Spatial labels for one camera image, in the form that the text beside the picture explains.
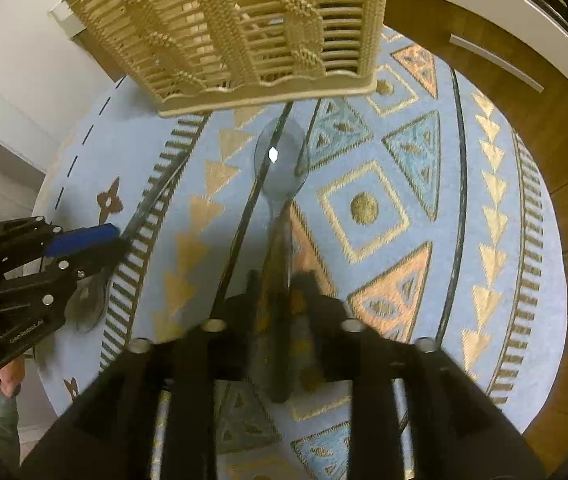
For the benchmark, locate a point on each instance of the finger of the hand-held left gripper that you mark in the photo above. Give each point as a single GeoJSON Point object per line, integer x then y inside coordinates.
{"type": "Point", "coordinates": [76, 272]}
{"type": "Point", "coordinates": [81, 239]}

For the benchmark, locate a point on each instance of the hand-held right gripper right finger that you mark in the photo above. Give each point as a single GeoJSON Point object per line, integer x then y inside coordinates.
{"type": "Point", "coordinates": [388, 370]}

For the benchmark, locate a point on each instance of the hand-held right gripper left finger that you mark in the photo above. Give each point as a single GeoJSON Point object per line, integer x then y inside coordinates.
{"type": "Point", "coordinates": [199, 360]}

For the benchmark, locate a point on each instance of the metal spoon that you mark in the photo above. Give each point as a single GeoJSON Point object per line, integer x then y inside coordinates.
{"type": "Point", "coordinates": [281, 180]}
{"type": "Point", "coordinates": [89, 307]}

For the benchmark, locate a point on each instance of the beige plastic utensil basket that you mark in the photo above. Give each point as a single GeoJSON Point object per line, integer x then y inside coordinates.
{"type": "Point", "coordinates": [214, 35]}

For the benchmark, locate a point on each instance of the person's left hand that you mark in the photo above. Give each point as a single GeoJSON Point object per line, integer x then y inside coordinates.
{"type": "Point", "coordinates": [13, 377]}

